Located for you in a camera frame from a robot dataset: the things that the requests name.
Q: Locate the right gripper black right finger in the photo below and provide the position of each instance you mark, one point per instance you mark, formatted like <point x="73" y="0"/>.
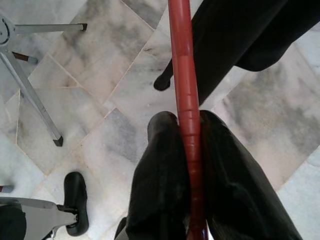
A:
<point x="237" y="200"/>

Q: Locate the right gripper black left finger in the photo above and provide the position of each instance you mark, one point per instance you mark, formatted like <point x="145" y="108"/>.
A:
<point x="160" y="180"/>

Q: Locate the black shirt with green logo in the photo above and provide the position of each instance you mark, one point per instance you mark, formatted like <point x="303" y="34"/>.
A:
<point x="237" y="37"/>

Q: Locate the black right robot foot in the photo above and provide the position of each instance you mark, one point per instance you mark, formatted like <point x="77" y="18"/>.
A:
<point x="76" y="190"/>

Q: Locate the silver right robot leg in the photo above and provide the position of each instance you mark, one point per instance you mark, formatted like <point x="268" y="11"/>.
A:
<point x="37" y="207"/>

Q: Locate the silver metal clothes rack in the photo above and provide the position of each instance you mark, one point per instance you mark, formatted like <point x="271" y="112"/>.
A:
<point x="33" y="102"/>

